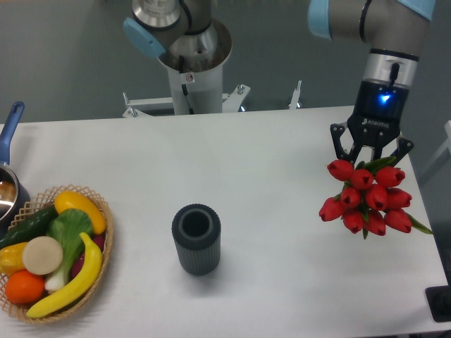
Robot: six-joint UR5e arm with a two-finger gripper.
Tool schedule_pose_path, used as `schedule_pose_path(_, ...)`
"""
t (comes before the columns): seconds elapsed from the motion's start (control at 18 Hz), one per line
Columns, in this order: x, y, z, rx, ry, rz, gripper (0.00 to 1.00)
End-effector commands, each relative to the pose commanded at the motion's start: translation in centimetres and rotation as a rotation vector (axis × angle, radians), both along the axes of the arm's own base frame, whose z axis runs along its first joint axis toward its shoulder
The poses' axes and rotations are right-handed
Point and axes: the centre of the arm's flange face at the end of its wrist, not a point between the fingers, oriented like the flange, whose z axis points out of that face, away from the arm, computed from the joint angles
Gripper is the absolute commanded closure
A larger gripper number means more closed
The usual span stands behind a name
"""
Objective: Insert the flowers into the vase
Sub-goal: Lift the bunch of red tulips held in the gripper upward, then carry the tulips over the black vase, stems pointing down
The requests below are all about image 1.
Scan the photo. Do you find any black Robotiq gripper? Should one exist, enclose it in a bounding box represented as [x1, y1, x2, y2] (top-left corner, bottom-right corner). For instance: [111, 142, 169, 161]
[330, 81, 414, 164]

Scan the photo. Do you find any red tulip bouquet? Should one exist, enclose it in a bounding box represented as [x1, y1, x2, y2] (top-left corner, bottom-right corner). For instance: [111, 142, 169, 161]
[319, 156, 433, 238]

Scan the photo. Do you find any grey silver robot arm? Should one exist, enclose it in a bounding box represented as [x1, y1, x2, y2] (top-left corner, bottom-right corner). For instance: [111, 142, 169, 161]
[123, 1, 435, 162]

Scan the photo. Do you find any dark grey ribbed vase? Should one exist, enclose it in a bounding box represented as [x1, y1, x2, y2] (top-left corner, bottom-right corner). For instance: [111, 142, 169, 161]
[171, 204, 221, 276]

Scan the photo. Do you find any black device at edge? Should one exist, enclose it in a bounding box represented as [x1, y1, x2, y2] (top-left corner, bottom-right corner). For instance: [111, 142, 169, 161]
[425, 286, 450, 323]

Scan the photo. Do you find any dark red vegetable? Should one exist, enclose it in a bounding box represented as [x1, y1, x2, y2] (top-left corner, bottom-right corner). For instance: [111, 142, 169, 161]
[70, 234, 105, 280]

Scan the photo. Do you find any yellow banana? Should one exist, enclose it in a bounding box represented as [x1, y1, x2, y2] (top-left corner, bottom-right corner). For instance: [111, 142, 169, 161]
[26, 232, 102, 319]

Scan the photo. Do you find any yellow squash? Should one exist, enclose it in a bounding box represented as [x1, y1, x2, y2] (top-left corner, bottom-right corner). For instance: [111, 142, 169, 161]
[54, 190, 106, 235]

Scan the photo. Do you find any green bok choy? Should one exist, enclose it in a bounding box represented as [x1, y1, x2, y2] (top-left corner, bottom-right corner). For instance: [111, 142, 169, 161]
[44, 208, 93, 293]

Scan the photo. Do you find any woven wicker basket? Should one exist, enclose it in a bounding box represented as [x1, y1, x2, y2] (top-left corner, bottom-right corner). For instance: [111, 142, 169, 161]
[1, 184, 114, 324]

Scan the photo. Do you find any green cucumber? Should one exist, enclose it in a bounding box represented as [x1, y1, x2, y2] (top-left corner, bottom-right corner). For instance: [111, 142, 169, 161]
[1, 205, 58, 249]

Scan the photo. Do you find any beige round disc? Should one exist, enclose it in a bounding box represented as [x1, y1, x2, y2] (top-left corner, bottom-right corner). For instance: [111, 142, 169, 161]
[22, 236, 63, 275]

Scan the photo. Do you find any yellow bell pepper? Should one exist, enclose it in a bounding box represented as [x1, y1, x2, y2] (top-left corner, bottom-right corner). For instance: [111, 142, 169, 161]
[1, 242, 27, 275]

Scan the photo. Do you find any orange fruit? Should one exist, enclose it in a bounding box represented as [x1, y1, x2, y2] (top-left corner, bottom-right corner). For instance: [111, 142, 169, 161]
[5, 270, 44, 304]

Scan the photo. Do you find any white frame at right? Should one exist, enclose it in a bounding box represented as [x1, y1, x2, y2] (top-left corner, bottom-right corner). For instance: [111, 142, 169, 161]
[417, 121, 450, 187]

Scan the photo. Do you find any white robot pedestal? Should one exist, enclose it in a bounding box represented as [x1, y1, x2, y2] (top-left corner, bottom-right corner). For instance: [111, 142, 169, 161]
[121, 66, 303, 119]

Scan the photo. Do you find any blue handled saucepan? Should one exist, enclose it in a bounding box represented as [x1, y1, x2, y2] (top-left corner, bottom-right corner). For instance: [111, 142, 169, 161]
[1, 101, 30, 238]

